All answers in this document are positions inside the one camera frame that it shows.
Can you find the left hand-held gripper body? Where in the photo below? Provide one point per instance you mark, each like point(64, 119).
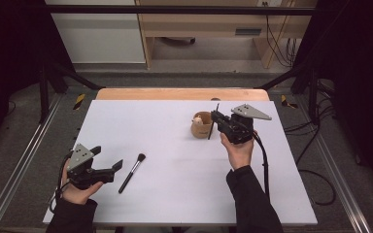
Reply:
point(81, 174)

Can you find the small white animal figurine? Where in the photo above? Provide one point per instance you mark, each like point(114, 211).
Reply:
point(198, 121)

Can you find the metal floor rail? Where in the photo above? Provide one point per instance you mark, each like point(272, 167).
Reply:
point(19, 168)
point(336, 171)

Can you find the beige wooden desk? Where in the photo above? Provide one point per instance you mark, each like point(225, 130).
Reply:
point(207, 27)

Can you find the person's left hand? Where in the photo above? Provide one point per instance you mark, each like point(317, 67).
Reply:
point(77, 195)

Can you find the person's right hand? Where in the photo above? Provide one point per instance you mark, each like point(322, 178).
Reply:
point(239, 153)

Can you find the black frame stand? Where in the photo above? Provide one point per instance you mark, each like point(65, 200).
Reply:
point(313, 93)
point(43, 93)

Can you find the white table sheet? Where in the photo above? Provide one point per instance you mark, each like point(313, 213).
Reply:
point(175, 181)

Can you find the white cabinet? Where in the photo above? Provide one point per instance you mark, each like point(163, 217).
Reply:
point(100, 39)

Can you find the black frame crossbar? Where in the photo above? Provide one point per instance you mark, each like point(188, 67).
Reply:
point(175, 9)

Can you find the dark curtain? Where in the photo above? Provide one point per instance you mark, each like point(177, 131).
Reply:
point(6, 64)
point(362, 81)

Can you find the yellow-black floor marker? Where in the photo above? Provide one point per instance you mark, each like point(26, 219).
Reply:
point(79, 101)
point(285, 101)

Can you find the tan brush holder cup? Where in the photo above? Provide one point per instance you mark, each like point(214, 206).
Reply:
point(201, 131)

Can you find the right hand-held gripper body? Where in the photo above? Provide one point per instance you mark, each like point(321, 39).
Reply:
point(236, 129)

